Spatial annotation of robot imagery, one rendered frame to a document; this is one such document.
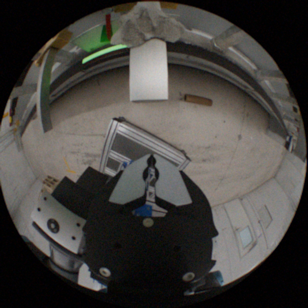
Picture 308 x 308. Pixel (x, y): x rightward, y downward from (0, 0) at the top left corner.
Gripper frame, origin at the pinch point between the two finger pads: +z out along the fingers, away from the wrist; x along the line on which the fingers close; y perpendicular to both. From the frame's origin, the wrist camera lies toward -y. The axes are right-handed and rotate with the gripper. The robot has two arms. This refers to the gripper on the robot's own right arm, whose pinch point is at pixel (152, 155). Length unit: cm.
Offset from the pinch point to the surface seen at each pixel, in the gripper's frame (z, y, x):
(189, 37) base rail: 12.6, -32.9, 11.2
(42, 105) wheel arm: -0.9, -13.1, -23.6
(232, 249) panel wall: -75, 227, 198
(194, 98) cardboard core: 75, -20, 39
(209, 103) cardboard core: 75, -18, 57
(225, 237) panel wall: -27, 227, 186
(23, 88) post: -1, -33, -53
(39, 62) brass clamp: -1.4, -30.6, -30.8
